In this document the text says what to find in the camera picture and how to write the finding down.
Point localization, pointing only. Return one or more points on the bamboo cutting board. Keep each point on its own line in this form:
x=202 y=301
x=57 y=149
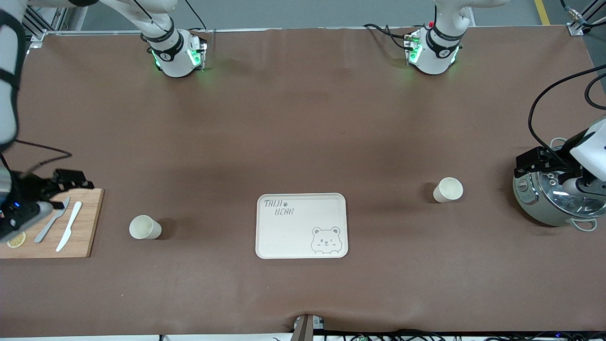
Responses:
x=80 y=237

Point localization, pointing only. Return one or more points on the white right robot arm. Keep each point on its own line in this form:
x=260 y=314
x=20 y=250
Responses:
x=175 y=61

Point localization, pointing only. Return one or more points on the cream tray with bear print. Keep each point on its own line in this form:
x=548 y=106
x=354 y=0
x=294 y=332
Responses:
x=303 y=241

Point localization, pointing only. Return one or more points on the white plastic knife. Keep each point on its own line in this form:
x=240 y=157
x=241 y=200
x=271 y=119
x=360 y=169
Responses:
x=70 y=227

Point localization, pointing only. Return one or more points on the lemon slice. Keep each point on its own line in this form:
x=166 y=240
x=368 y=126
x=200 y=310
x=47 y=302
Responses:
x=17 y=240

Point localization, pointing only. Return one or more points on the glass pot lid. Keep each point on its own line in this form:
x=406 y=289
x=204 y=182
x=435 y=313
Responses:
x=563 y=201

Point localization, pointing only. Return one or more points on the grey-green electric cooking pot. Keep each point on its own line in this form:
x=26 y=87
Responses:
x=544 y=208

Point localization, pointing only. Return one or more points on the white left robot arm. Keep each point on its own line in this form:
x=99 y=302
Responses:
x=435 y=57

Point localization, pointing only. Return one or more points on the brown table cover sheet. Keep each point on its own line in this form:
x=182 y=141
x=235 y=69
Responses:
x=303 y=118

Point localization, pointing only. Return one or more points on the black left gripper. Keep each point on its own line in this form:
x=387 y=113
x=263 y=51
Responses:
x=557 y=161

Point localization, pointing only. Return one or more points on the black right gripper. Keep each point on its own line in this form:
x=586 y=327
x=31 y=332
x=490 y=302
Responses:
x=32 y=187

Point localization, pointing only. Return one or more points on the grey plastic knife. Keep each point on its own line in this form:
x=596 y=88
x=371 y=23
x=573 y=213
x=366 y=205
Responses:
x=49 y=225

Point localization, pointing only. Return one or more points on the aluminium frame corner post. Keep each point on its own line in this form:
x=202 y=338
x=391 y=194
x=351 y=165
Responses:
x=580 y=23
x=40 y=38

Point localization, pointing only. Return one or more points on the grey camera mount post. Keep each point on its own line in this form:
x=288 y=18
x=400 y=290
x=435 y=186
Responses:
x=307 y=329

